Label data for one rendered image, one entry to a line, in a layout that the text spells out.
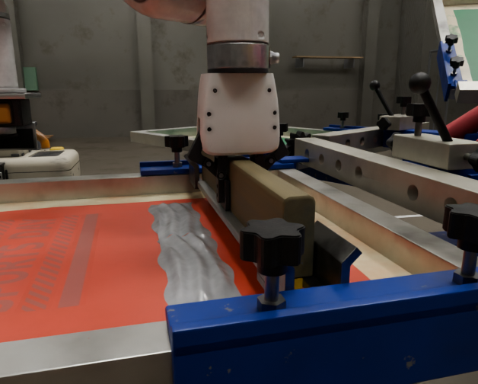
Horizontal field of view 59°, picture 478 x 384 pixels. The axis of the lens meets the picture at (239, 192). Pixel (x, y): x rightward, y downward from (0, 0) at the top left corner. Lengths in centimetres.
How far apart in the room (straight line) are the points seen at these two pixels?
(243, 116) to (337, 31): 1116
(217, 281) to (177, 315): 14
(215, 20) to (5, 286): 36
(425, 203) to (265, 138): 22
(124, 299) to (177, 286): 5
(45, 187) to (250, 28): 47
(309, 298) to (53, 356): 17
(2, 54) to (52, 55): 971
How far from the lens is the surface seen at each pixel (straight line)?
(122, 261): 51
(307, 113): 1131
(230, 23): 51
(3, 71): 107
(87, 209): 74
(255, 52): 51
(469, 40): 200
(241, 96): 51
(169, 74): 1057
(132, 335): 30
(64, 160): 161
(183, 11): 55
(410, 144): 68
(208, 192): 64
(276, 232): 27
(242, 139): 52
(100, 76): 1061
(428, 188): 57
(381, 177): 65
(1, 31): 108
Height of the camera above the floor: 115
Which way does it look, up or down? 14 degrees down
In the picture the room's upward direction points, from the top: straight up
